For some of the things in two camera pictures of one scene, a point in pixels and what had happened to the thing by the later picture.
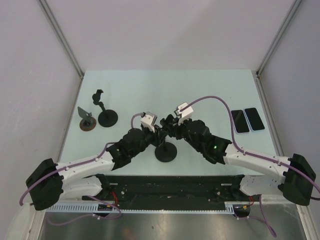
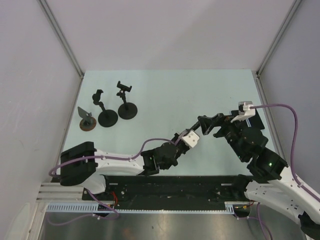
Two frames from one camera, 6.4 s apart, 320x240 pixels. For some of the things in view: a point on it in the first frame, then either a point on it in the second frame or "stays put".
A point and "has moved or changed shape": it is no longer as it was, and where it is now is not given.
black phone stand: [166, 151] has moved or changed shape
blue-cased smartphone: [254, 119] stays put
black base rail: [170, 189] stays put
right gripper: [178, 128] to [207, 123]
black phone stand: [107, 118] stays put
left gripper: [157, 136] to [177, 137]
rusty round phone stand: [88, 123] stays put
